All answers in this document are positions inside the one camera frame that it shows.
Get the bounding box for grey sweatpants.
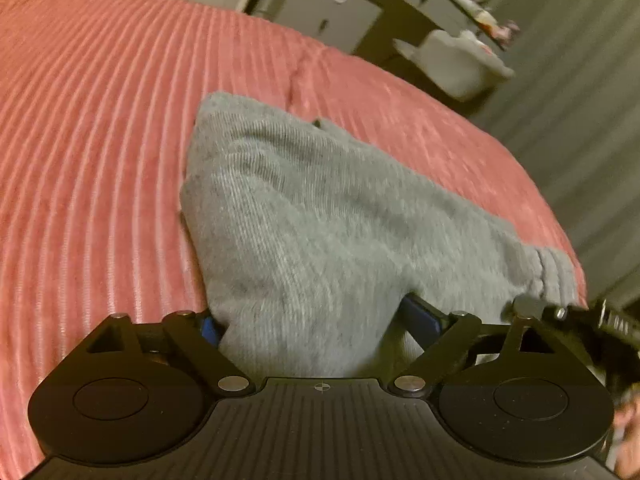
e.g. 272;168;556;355
180;92;578;380

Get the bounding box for person's right hand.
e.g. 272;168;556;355
614;398;640;479

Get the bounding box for red ribbed bedspread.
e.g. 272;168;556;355
1;0;572;479

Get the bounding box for white upholstered chair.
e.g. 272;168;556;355
393;29;515;102

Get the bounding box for grey vanity desk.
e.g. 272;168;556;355
299;0;522;68

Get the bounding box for grey bedside cabinet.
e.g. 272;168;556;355
246;0;382;53

